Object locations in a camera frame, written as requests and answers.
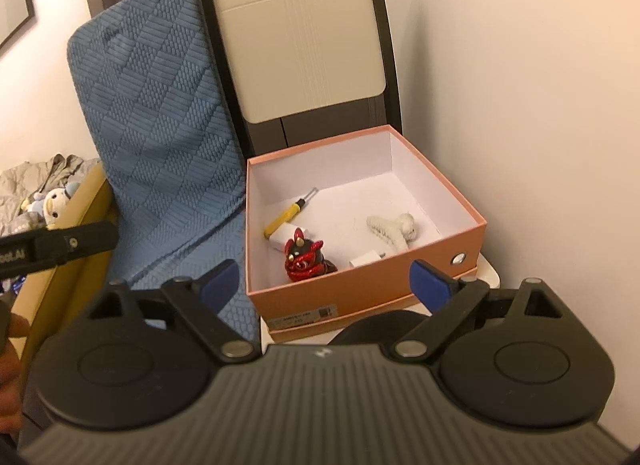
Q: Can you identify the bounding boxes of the pink cardboard box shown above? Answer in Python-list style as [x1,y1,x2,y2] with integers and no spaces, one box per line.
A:
[246,126,487,323]

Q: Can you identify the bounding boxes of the white and blue plush toy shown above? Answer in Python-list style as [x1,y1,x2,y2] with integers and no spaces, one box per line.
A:
[20,182,81,226]

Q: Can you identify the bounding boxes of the blue textured blanket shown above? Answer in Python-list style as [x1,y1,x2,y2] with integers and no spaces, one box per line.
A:
[66,0,263,346]

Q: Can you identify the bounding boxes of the yellow wooden panel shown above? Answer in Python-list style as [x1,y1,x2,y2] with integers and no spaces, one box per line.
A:
[17,163,119,396]

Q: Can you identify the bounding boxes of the white charger plug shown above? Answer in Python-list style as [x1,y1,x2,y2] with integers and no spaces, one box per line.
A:
[348,251,386,271]
[270,226,311,253]

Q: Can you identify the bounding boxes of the cream and black folding chair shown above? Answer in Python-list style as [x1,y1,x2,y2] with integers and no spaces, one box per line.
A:
[199,0,403,158]

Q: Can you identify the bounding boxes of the fuzzy grey hair claw clip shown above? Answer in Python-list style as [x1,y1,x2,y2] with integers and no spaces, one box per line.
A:
[366,212,417,252]

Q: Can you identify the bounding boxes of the red and black figurine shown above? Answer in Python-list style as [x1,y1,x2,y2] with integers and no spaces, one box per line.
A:
[283,227,338,283]

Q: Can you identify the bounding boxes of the person's left hand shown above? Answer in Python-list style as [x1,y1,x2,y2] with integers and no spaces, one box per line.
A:
[0,315,31,433]

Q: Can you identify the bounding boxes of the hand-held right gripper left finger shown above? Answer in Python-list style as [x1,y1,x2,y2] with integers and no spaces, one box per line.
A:
[87,260,253,361]

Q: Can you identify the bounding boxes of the grey crumpled clothing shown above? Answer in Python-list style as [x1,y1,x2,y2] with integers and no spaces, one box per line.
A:
[0,154,101,238]

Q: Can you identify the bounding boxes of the yellow handled screwdriver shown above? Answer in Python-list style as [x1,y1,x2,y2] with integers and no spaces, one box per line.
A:
[263,187,319,238]

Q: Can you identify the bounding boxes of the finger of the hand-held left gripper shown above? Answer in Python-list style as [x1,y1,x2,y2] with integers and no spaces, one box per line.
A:
[30,221,119,267]

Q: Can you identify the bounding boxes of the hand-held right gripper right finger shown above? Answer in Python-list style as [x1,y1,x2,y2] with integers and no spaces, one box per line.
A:
[392,259,563,363]

